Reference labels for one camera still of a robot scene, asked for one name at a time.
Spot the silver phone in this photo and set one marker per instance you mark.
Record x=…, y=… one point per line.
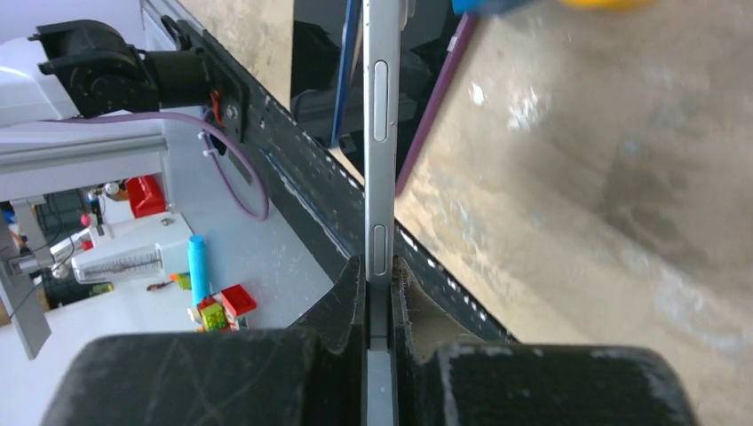
x=383, y=21

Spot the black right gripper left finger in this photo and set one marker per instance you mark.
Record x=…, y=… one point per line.
x=309, y=373

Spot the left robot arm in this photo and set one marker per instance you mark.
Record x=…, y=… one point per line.
x=83, y=71

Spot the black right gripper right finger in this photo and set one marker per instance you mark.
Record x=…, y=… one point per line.
x=443, y=374

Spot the colourful toy brick pile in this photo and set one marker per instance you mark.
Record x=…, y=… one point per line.
x=227, y=310

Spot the aluminium frame rail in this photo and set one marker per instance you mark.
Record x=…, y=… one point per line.
x=46, y=167

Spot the red plastic box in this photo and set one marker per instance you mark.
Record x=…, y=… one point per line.
x=145, y=196

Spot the light-blue cylinder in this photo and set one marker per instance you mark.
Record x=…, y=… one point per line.
x=198, y=268

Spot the white machine with scale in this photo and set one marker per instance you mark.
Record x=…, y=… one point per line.
x=152, y=247

